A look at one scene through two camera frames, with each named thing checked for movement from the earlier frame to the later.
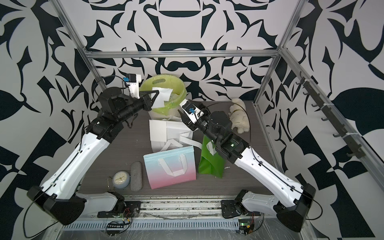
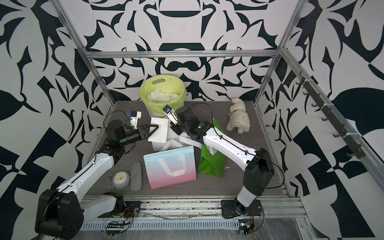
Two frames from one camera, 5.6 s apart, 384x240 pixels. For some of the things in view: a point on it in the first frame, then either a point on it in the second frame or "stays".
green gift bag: x=211 y=162 stays
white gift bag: x=166 y=135 stays
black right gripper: x=193 y=126 → x=174 y=127
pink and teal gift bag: x=170 y=167 stays
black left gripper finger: x=148 y=92 → x=147 y=127
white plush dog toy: x=239 y=118 stays
